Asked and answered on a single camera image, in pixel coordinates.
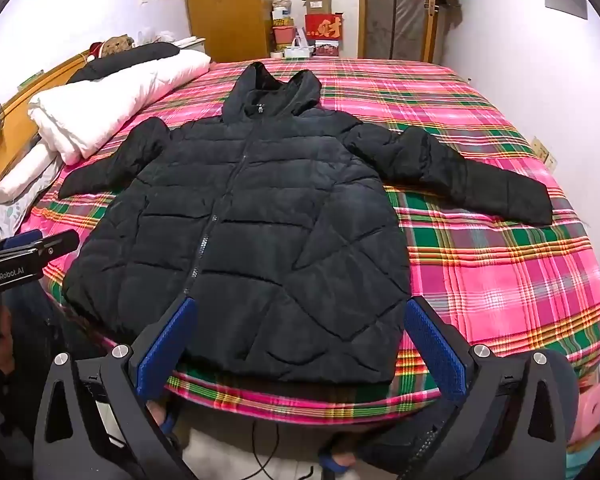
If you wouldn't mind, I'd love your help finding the grey fabric wardrobe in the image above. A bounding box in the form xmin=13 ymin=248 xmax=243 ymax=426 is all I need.
xmin=365 ymin=0 xmax=447 ymax=64

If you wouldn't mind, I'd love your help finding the black puffer jacket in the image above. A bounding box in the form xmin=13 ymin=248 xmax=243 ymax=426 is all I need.
xmin=58 ymin=61 xmax=554 ymax=386

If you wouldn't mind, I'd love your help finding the pink plaid bed sheet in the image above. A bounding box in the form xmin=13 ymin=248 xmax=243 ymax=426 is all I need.
xmin=2 ymin=55 xmax=600 ymax=413

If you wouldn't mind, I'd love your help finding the pink storage box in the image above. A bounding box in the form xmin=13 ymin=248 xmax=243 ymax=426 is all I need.
xmin=272 ymin=25 xmax=297 ymax=54

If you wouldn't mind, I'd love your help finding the black cable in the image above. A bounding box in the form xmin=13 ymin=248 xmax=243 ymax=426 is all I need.
xmin=249 ymin=419 xmax=317 ymax=480

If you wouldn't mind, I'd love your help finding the wooden headboard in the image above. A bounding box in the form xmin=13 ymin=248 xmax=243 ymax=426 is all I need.
xmin=0 ymin=50 xmax=92 ymax=241

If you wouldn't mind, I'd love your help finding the wall socket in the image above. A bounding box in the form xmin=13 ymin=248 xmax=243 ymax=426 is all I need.
xmin=530 ymin=136 xmax=557 ymax=165

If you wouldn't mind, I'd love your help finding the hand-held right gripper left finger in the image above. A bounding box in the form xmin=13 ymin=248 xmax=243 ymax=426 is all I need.
xmin=32 ymin=296 xmax=201 ymax=480

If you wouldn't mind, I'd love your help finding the white pillow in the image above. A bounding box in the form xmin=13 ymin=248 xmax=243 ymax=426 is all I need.
xmin=0 ymin=142 xmax=62 ymax=207

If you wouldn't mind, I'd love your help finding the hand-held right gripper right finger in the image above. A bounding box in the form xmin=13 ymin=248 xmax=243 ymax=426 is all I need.
xmin=402 ymin=296 xmax=569 ymax=480

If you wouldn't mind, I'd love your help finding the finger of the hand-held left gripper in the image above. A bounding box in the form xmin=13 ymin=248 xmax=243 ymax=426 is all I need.
xmin=0 ymin=231 xmax=43 ymax=257
xmin=27 ymin=229 xmax=80 ymax=263

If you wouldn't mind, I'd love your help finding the white duvet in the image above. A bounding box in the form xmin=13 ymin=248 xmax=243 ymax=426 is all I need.
xmin=27 ymin=49 xmax=214 ymax=166

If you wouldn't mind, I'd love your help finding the stack of white boxes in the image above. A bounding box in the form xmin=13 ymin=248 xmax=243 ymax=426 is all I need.
xmin=272 ymin=0 xmax=294 ymax=27

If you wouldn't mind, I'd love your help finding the brown plush toy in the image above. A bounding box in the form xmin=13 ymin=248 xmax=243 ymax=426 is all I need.
xmin=86 ymin=35 xmax=134 ymax=62

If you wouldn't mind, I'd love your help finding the white basket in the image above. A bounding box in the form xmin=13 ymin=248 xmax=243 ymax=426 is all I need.
xmin=283 ymin=30 xmax=314 ymax=59

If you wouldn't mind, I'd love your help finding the wooden wardrobe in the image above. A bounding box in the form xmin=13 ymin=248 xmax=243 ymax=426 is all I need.
xmin=182 ymin=0 xmax=277 ymax=64

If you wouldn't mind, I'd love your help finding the blue slipper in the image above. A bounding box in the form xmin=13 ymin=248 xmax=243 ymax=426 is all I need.
xmin=319 ymin=447 xmax=353 ymax=477
xmin=157 ymin=407 xmax=182 ymax=443

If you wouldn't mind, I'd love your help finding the red gift box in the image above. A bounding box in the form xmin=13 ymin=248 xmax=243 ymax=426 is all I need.
xmin=305 ymin=13 xmax=345 ymax=42

